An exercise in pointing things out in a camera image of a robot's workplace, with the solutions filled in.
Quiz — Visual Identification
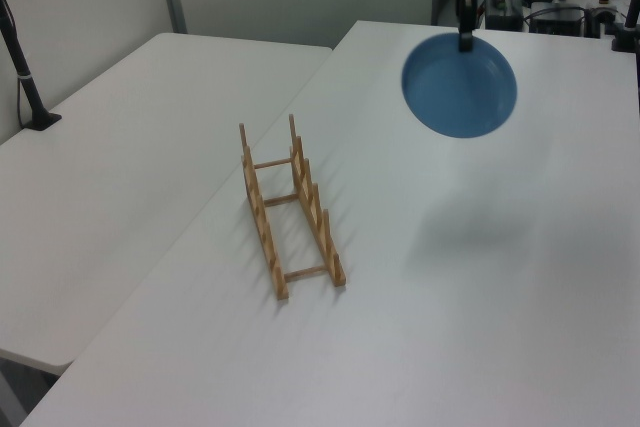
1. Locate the wooden plate rack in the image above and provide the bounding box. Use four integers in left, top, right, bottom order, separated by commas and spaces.
238, 113, 348, 303

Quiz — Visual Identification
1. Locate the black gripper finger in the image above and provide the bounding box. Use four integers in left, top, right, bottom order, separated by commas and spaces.
456, 0, 477, 53

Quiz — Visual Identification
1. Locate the black camera pole with base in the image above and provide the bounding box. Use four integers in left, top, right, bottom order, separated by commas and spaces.
0, 0, 64, 134

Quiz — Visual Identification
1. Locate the black box device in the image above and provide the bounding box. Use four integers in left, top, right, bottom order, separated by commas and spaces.
485, 0, 525, 31

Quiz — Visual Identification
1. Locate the blue round plate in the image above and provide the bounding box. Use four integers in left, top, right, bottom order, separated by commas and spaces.
400, 32, 519, 140

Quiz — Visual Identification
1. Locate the black flat electronics unit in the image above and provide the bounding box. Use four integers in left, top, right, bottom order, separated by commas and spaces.
528, 5, 587, 37

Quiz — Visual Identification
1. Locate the black clamped camera pole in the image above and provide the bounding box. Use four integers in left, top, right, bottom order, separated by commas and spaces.
610, 0, 640, 54

